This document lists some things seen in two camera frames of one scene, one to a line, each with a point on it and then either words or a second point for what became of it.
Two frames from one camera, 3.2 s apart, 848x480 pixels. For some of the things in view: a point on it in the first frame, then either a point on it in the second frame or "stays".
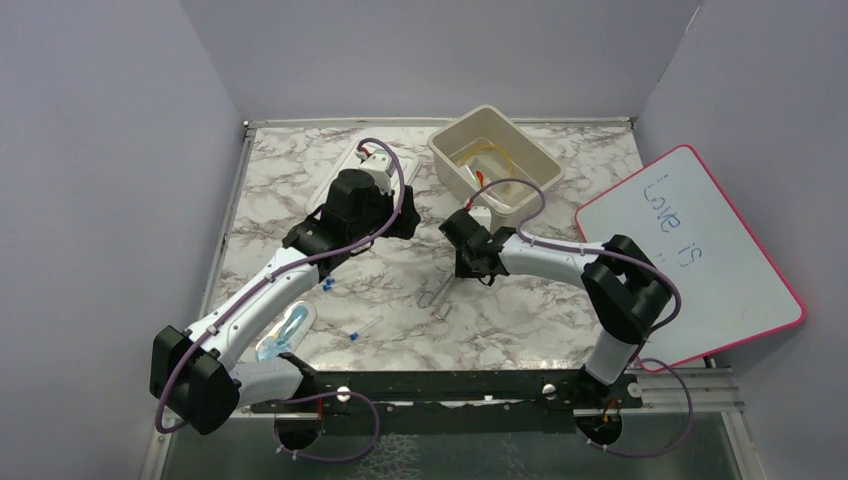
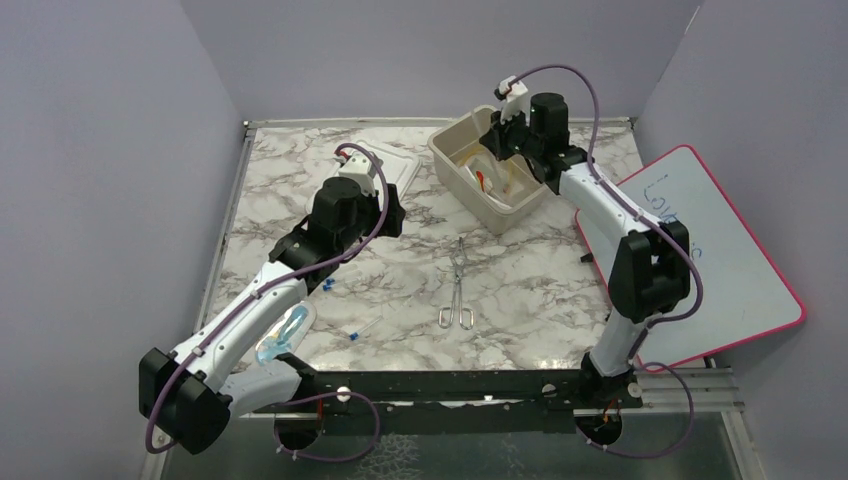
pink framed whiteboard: [676, 216] stays
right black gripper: [462, 271] to [493, 139]
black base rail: [450, 402] stays
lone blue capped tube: [353, 336] stays
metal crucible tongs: [429, 298] to [458, 258]
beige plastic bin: [482, 146] stays
